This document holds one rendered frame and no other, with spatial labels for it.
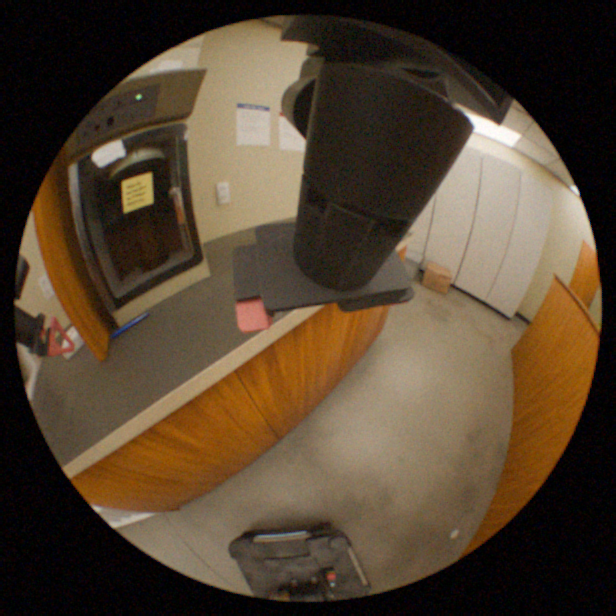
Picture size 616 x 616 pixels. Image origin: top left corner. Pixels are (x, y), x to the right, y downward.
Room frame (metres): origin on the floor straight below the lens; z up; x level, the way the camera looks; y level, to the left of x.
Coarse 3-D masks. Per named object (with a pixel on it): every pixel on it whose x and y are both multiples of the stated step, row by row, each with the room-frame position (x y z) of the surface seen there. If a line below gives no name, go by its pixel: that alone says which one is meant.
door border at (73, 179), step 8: (72, 168) 0.20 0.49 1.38; (72, 176) 0.20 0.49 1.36; (72, 184) 0.20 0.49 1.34; (72, 192) 0.20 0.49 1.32; (72, 200) 0.20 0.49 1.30; (80, 208) 0.21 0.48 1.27; (80, 216) 0.21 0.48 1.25; (80, 224) 0.21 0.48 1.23; (80, 232) 0.20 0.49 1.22; (80, 240) 0.20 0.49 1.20; (88, 248) 0.21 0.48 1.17; (88, 256) 0.20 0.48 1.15; (88, 264) 0.20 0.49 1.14; (96, 272) 0.21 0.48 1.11; (96, 280) 0.20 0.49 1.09; (96, 288) 0.19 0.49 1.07; (104, 288) 0.21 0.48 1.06; (104, 296) 0.20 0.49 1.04; (112, 304) 0.21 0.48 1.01; (112, 312) 0.20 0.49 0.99
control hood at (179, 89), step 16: (128, 80) 0.23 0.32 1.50; (144, 80) 0.27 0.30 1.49; (160, 80) 0.30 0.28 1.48; (176, 80) 0.33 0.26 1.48; (192, 80) 0.35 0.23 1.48; (112, 96) 0.22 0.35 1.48; (160, 96) 0.32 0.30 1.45; (176, 96) 0.36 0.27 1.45; (192, 96) 0.39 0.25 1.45; (160, 112) 0.35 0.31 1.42; (176, 112) 0.38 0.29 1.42; (192, 112) 0.42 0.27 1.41; (128, 128) 0.31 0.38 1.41
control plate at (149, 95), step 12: (120, 96) 0.24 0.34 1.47; (132, 96) 0.27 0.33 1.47; (144, 96) 0.29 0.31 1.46; (156, 96) 0.32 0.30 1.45; (96, 108) 0.21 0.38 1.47; (108, 108) 0.23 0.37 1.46; (120, 108) 0.26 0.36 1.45; (132, 108) 0.28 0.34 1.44; (84, 120) 0.19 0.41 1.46; (96, 120) 0.22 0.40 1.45; (120, 120) 0.28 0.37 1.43; (132, 120) 0.30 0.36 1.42; (96, 132) 0.23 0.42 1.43
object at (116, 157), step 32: (160, 128) 0.37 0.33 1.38; (96, 160) 0.25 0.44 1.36; (128, 160) 0.31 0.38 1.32; (160, 160) 0.37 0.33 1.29; (96, 192) 0.25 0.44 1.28; (160, 192) 0.37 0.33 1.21; (96, 224) 0.24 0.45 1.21; (128, 224) 0.30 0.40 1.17; (160, 224) 0.35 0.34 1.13; (192, 224) 0.41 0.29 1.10; (96, 256) 0.22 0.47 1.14; (128, 256) 0.28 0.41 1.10; (160, 256) 0.34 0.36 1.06; (192, 256) 0.40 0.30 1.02; (128, 288) 0.26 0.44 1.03
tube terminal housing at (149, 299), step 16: (192, 48) 0.42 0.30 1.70; (192, 64) 0.43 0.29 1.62; (144, 128) 0.35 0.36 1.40; (96, 144) 0.26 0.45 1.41; (192, 192) 0.44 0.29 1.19; (192, 272) 0.40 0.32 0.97; (208, 272) 0.43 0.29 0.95; (160, 288) 0.32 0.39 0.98; (176, 288) 0.36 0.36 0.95; (128, 304) 0.25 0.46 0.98; (144, 304) 0.28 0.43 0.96; (128, 320) 0.23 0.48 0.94
